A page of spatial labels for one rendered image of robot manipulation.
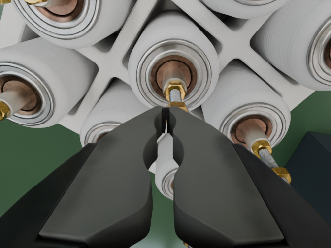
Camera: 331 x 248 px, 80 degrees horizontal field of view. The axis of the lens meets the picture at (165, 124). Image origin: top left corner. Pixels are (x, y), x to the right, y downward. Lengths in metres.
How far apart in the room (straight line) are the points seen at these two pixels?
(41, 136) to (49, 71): 0.43
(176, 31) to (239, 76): 0.12
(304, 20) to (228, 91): 0.09
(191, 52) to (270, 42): 0.12
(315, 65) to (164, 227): 0.77
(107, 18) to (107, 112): 0.10
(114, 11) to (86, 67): 0.12
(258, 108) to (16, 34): 0.31
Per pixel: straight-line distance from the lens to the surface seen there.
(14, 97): 0.25
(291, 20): 0.26
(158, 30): 0.20
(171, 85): 0.17
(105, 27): 0.21
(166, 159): 0.28
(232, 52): 0.28
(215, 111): 0.24
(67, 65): 0.27
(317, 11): 0.24
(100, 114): 0.25
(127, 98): 0.27
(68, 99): 0.26
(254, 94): 0.24
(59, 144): 0.66
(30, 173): 0.80
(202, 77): 0.21
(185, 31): 0.20
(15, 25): 0.33
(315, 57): 0.24
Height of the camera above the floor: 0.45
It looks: 58 degrees down
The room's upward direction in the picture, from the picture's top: 177 degrees counter-clockwise
